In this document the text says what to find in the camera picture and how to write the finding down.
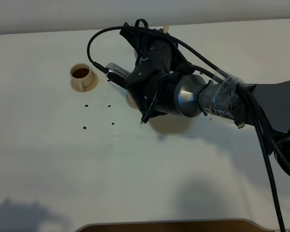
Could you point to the beige teapot saucer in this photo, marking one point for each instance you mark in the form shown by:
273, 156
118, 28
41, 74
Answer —
170, 126

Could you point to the middle beige cup saucer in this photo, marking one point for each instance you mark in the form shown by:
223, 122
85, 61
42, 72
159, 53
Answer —
130, 101

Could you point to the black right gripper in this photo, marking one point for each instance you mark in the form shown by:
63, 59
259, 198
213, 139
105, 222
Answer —
155, 89

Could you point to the beige teapot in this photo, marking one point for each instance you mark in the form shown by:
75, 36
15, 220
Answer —
165, 30

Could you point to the beige cup saucer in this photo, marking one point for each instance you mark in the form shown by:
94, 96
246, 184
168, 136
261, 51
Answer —
130, 101
93, 83

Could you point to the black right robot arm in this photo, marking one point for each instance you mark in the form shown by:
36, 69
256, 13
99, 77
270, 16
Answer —
266, 107

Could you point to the left beige cup saucer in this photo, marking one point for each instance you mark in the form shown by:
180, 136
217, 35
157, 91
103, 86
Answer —
93, 83

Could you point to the left beige teacup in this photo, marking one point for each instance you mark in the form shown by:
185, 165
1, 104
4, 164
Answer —
81, 77

